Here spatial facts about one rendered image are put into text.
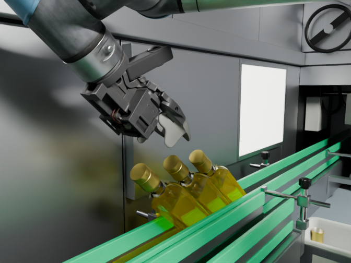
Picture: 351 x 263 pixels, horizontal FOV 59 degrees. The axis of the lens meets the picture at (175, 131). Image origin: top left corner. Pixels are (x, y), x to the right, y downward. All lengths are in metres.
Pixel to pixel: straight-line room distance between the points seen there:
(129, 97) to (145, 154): 0.25
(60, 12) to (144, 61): 0.16
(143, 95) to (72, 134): 0.20
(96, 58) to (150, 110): 0.13
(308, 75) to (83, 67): 1.37
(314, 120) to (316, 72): 0.27
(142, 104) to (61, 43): 0.14
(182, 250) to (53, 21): 0.40
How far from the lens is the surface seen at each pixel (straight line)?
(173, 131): 0.54
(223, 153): 1.00
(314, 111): 1.80
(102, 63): 0.44
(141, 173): 0.53
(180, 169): 0.60
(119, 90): 0.48
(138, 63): 0.50
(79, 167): 0.65
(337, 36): 1.66
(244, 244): 0.60
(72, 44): 0.42
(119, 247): 0.60
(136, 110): 0.47
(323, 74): 1.66
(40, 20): 0.41
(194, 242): 0.60
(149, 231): 0.64
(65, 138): 0.62
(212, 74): 0.92
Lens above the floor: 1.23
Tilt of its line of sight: 8 degrees down
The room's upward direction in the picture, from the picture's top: straight up
